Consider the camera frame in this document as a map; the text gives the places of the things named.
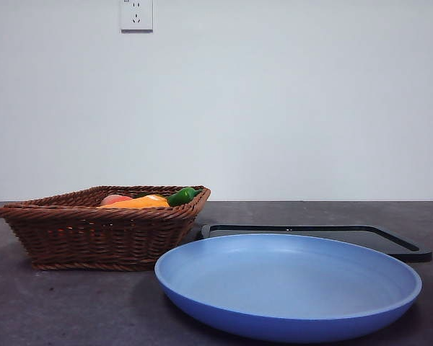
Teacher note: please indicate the orange-yellow corn cob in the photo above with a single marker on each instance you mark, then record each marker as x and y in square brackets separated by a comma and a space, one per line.
[140, 202]

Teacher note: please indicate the blue round plate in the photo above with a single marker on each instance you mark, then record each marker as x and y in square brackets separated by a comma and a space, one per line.
[288, 288]

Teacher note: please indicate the brown wicker basket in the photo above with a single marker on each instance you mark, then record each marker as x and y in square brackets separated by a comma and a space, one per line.
[94, 241]

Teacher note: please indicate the green pepper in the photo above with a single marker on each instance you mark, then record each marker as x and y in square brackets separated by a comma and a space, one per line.
[182, 196]

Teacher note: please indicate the red-orange tomato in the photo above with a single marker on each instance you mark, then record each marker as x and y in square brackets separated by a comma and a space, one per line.
[115, 198]

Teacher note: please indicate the black rectangular tray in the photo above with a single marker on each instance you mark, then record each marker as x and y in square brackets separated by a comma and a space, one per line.
[411, 252]

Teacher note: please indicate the white wall socket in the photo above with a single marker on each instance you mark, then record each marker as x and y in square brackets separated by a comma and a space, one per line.
[136, 16]

